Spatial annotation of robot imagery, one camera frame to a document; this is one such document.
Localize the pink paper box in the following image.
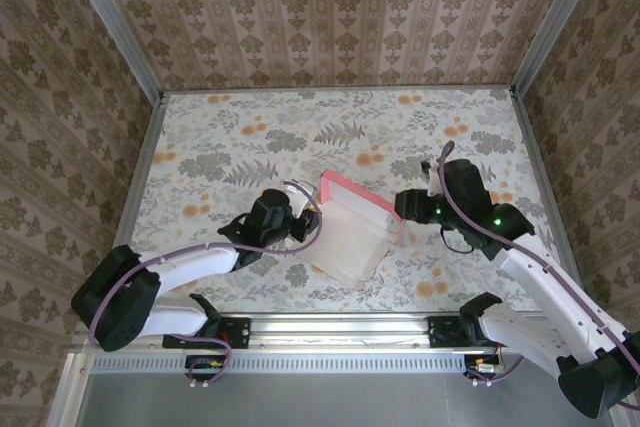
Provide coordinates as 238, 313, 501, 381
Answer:
295, 169, 406, 291

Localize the black left connector box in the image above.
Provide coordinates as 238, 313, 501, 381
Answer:
185, 354, 226, 381

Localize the black connector box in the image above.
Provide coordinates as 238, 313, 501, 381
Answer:
463, 354, 507, 380
185, 354, 226, 381

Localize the black right connector box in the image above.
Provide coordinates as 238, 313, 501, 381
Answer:
463, 354, 507, 380

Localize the floral tablecloth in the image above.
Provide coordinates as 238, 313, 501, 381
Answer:
107, 88, 584, 314

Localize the grey metal panel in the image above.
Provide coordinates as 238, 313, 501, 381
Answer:
47, 351, 627, 427

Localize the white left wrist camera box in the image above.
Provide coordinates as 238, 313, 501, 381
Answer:
283, 180, 319, 221

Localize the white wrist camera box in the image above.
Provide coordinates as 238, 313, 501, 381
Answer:
283, 180, 319, 221
421, 158, 447, 196

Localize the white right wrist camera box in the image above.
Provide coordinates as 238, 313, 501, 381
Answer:
421, 158, 447, 196

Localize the aluminium table side rail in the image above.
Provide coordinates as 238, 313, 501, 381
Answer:
97, 91, 167, 316
508, 88, 592, 311

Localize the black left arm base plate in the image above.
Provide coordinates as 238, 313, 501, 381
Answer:
162, 315, 252, 351

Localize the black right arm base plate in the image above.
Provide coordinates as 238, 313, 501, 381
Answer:
428, 315, 521, 349

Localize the aluminium frame rail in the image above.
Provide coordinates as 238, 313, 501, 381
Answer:
74, 311, 551, 351

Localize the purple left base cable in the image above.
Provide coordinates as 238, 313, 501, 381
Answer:
172, 335, 235, 389

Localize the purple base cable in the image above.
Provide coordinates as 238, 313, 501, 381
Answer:
469, 346, 527, 389
172, 335, 235, 389

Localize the slotted grey cable duct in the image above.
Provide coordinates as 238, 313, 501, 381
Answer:
89, 350, 469, 374

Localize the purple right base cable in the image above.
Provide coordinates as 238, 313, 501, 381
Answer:
469, 346, 527, 389

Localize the aluminium corner post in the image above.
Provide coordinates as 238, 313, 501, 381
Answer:
509, 0, 609, 94
63, 0, 167, 101

